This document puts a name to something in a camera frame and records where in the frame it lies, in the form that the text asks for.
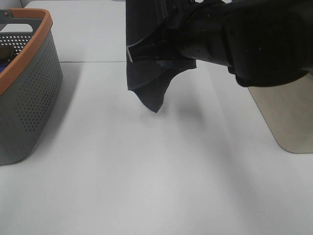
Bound grey perforated basket orange rim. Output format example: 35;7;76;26
0;8;63;165

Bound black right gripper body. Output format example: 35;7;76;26
126;24;192;63

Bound dark navy towel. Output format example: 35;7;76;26
125;0;196;113

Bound beige basket grey rim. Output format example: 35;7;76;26
249;72;313;154

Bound brown towel in basket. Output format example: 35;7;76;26
0;46;15;64

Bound blue cloth in basket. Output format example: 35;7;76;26
0;65;6;73

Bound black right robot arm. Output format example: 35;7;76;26
126;0;313;89

